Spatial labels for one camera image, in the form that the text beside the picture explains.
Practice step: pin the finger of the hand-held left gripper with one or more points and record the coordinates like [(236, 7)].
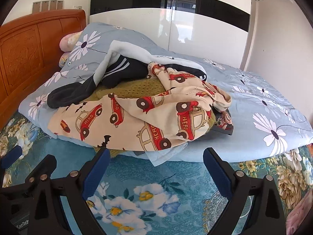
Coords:
[(46, 164), (12, 154)]

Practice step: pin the olive yellow knit sweater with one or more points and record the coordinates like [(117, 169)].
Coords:
[(141, 89)]

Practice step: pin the dark cartoon print garment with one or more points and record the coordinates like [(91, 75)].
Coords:
[(223, 123)]

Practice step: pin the black pants with white stripes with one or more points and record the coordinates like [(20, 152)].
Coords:
[(122, 74)]

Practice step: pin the pink floral pillow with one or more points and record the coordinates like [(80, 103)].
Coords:
[(68, 40)]

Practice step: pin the glossy white wardrobe black band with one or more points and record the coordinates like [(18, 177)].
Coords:
[(207, 29)]

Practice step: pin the black white-striped jacket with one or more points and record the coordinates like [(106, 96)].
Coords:
[(68, 94)]

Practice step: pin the blue quilt with white flowers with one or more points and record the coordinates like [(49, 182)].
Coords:
[(256, 98)]

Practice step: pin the cream car print pajama garment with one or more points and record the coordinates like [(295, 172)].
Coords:
[(151, 107)]

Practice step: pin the carved wooden headboard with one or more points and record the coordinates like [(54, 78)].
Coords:
[(24, 49)]

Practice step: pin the small wall picture frame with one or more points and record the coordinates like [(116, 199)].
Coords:
[(36, 7), (53, 5), (45, 6), (61, 4)]

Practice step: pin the pale thin cloth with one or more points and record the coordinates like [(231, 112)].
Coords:
[(159, 155)]

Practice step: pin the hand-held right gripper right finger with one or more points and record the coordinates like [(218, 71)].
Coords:
[(216, 173)]

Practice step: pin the black white-striped garment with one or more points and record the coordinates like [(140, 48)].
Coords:
[(127, 47)]

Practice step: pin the yellow floral pillow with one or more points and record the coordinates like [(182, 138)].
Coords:
[(64, 60)]

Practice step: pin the white wall switch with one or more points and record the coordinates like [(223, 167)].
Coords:
[(78, 7)]

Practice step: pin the teal floral blanket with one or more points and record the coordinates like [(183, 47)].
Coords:
[(151, 176)]

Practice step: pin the pink fuzzy cloth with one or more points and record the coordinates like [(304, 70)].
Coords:
[(297, 215)]

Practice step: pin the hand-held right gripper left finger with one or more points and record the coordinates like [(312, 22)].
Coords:
[(96, 173)]

